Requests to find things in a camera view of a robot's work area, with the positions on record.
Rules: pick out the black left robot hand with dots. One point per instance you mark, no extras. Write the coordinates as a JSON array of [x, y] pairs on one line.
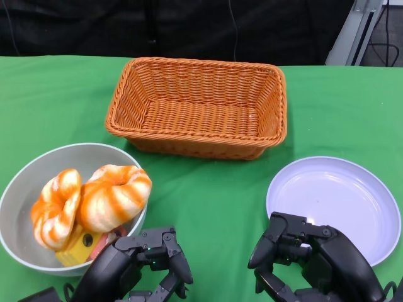
[[107, 270]]

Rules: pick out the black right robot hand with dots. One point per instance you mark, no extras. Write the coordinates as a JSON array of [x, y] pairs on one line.
[[340, 267]]

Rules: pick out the orange striped bread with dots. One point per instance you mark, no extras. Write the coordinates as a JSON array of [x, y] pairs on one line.
[[110, 204], [56, 207]]

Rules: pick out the grey-green bowl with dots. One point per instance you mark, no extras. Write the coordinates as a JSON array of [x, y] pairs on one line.
[[94, 157]]

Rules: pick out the salmon pink cake slice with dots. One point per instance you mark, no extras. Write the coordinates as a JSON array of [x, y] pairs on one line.
[[102, 243]]

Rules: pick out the yellow cake slice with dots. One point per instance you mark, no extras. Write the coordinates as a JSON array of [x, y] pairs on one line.
[[77, 251]]

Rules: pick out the lavender plate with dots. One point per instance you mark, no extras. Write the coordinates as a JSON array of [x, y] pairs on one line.
[[330, 195]]

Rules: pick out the orange wicker basket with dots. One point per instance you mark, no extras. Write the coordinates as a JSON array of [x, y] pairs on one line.
[[201, 116]]

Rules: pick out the green tablecloth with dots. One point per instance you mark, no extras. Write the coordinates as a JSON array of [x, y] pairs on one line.
[[201, 195]]

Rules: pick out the black backdrop cloth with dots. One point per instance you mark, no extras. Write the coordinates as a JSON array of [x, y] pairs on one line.
[[94, 25]]

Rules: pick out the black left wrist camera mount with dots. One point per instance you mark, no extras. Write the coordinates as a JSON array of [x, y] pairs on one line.
[[41, 295]]

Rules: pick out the aluminium frame post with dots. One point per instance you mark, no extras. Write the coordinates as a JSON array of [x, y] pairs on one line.
[[349, 34]]

